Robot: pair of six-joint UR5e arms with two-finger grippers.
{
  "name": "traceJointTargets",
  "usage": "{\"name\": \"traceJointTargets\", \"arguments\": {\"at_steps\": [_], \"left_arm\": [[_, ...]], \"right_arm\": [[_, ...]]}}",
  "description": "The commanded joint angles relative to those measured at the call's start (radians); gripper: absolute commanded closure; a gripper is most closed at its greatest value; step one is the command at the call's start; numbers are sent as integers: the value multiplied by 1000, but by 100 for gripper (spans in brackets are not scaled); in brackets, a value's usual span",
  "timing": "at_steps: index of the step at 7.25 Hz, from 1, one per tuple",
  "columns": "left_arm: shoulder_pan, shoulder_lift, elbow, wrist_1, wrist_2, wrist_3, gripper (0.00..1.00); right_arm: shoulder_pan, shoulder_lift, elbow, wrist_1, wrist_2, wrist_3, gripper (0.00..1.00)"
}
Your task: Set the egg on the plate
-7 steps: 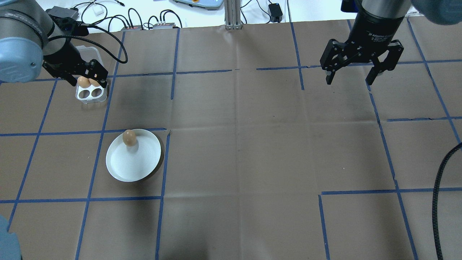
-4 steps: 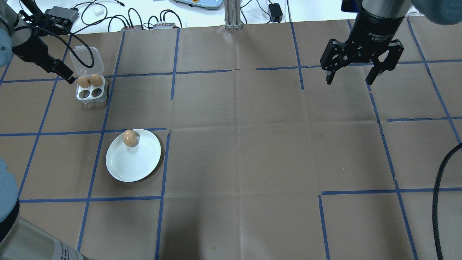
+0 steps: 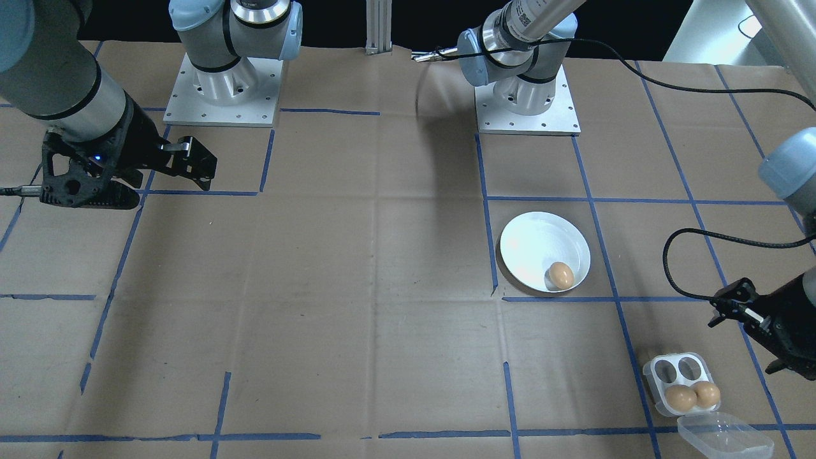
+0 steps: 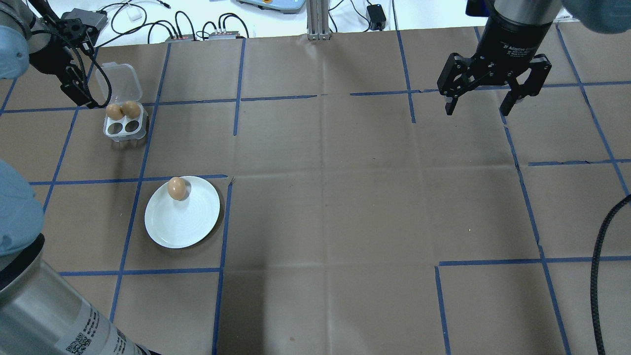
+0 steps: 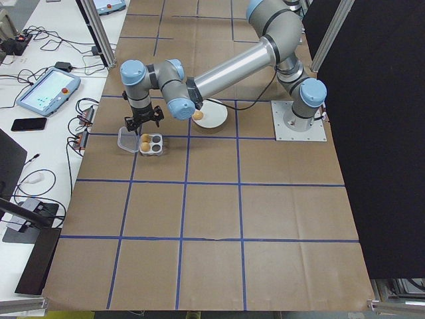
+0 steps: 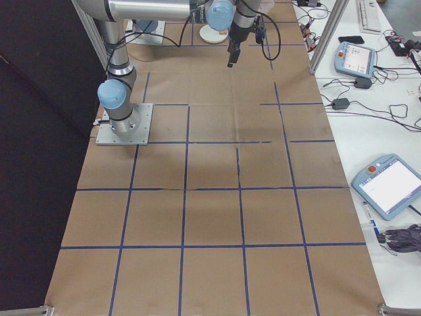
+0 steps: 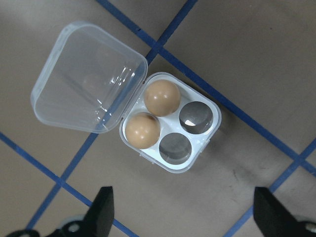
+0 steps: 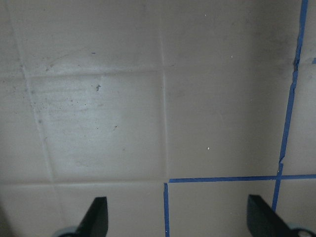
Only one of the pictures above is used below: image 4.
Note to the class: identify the brown egg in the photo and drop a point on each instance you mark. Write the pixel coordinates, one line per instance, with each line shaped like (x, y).
(177, 188)
(114, 111)
(130, 108)

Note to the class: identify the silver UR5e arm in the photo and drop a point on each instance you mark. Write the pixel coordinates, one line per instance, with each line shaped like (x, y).
(49, 315)
(591, 15)

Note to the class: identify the clear plastic egg carton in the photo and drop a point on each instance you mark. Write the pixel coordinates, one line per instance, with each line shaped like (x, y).
(118, 81)

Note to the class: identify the white round plate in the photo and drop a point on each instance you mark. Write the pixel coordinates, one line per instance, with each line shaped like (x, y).
(182, 222)

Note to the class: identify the dark grey docking box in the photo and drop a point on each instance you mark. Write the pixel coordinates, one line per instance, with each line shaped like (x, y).
(93, 18)

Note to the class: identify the small white device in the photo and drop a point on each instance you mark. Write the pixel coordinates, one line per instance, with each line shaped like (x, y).
(133, 15)

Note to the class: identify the black power adapter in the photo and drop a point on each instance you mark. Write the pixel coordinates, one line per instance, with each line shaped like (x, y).
(376, 14)

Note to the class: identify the black orange USB hub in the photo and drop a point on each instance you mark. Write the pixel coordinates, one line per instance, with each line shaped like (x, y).
(180, 37)
(224, 35)

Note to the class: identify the blue grey teach pendant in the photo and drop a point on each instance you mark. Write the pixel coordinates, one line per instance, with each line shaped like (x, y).
(271, 4)

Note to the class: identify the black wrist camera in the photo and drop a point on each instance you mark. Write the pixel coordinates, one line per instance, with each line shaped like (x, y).
(475, 7)
(74, 30)

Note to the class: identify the aluminium gantry post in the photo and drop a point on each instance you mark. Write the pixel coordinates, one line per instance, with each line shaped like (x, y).
(318, 19)

